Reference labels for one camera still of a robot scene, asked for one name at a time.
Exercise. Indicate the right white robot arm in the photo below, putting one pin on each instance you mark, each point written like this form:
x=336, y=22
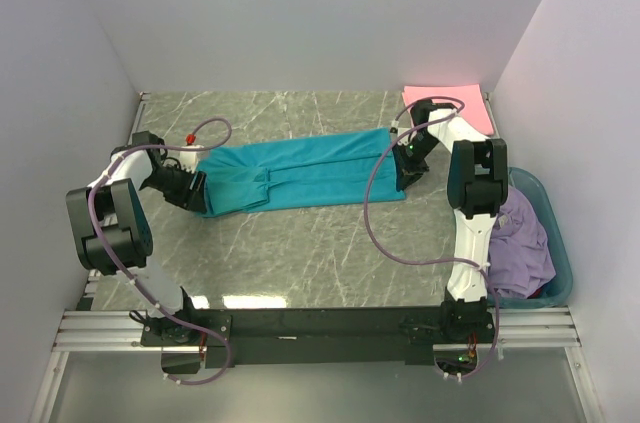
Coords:
x=477, y=187

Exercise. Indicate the lavender t shirt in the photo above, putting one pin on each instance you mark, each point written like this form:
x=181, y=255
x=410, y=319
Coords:
x=520, y=262

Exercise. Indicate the teal t shirt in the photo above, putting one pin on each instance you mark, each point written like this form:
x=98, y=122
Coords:
x=297, y=173

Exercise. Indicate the folded pink t shirt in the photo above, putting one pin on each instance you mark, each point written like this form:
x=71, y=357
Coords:
x=474, y=112

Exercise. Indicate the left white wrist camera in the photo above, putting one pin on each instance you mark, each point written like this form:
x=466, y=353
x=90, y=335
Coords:
x=190, y=156

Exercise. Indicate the aluminium frame rail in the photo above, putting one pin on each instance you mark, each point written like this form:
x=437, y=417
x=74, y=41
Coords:
x=114, y=331

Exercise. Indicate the red t shirt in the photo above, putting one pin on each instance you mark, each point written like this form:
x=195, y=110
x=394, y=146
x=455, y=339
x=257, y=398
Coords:
x=540, y=293

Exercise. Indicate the teal plastic laundry basket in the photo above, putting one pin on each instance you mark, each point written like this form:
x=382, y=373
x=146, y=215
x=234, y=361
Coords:
x=561, y=285

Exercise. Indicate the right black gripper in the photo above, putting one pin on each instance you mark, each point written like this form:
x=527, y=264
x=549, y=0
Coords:
x=407, y=173

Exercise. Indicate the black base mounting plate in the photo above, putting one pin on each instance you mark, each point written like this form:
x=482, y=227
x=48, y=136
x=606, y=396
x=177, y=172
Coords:
x=339, y=335

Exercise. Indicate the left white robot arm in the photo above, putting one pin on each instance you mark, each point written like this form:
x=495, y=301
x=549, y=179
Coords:
x=111, y=232

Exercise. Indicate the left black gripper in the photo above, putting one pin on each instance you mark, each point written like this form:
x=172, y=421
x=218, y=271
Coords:
x=192, y=199

